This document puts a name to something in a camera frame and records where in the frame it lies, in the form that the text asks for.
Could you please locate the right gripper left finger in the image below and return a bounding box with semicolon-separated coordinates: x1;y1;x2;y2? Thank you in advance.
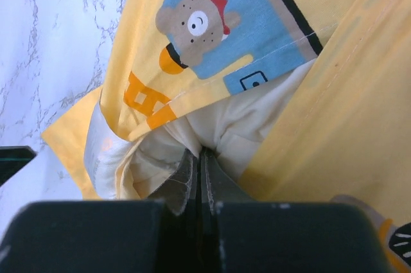
148;150;198;273

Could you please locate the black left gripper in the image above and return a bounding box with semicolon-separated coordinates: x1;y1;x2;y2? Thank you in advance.
0;146;36;185

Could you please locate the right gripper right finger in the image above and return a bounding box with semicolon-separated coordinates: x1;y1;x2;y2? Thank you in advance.
199;148;256;272

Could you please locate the white pillow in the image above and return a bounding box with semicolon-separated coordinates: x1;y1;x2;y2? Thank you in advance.
83;61;313;199

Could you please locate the yellow cartoon-print pillowcase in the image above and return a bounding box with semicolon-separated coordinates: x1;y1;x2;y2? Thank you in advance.
40;0;411;273

